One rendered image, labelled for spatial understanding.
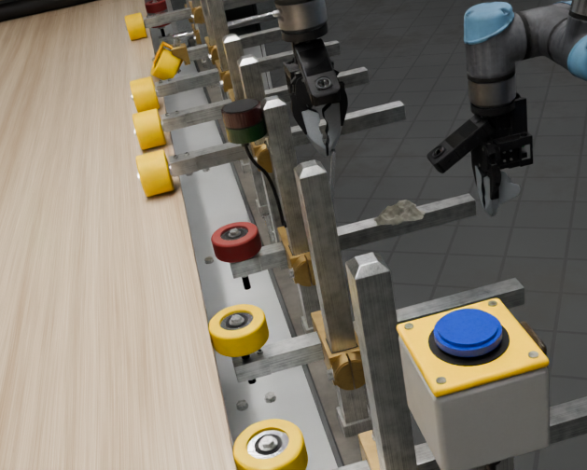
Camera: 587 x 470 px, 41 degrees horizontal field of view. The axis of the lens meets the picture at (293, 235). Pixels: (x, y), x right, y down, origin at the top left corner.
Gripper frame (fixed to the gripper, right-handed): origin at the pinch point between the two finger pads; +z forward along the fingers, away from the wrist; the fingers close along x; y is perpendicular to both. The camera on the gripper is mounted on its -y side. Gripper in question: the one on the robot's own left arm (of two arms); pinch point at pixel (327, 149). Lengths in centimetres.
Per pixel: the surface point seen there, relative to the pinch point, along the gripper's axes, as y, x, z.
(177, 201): 17.3, 26.3, 10.5
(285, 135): -7.1, 7.2, -7.1
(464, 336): -82, 8, -23
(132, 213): 17.3, 34.7, 10.5
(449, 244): 120, -60, 101
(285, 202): -7.1, 9.3, 3.9
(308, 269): -8.2, 7.8, 16.1
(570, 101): 215, -158, 101
